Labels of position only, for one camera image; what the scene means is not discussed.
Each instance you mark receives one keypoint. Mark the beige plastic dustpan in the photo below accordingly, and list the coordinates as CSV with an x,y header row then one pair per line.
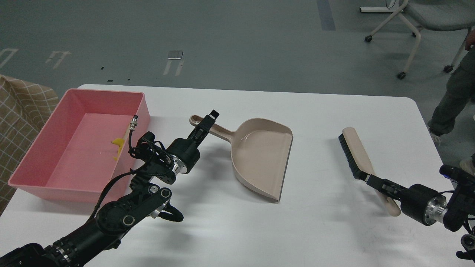
x,y
260,150

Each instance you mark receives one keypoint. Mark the white desk base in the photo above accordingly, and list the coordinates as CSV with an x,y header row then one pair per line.
x,y
390,6

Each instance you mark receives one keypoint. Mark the yellow sponge piece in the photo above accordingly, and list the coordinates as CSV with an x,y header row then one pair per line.
x,y
119,142

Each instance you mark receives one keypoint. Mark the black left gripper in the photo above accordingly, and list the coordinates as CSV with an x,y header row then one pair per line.
x,y
184,152

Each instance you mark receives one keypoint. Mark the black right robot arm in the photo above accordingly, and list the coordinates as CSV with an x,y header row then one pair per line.
x,y
460,208

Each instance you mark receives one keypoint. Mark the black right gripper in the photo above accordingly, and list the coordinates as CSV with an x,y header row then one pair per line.
x,y
423,204

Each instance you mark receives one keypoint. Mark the silver floor socket plate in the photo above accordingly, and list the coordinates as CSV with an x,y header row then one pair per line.
x,y
175,55

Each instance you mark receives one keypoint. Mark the beige checkered cloth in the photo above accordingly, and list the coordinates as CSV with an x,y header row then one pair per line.
x,y
24,109

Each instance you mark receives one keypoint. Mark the grey office chair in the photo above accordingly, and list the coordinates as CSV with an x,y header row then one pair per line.
x,y
434,15

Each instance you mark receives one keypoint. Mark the person leg with shoe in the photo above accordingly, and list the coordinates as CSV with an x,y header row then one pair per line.
x,y
459,89

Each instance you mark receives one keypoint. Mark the pink plastic bin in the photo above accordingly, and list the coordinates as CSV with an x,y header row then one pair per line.
x,y
72,157

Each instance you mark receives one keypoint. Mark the beige hand brush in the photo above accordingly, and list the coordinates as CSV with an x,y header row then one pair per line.
x,y
361,166

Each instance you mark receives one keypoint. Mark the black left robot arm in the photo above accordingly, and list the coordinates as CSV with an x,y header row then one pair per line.
x,y
123,203

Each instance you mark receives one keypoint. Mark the bread slice piece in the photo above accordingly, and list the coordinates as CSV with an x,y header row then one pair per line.
x,y
127,135

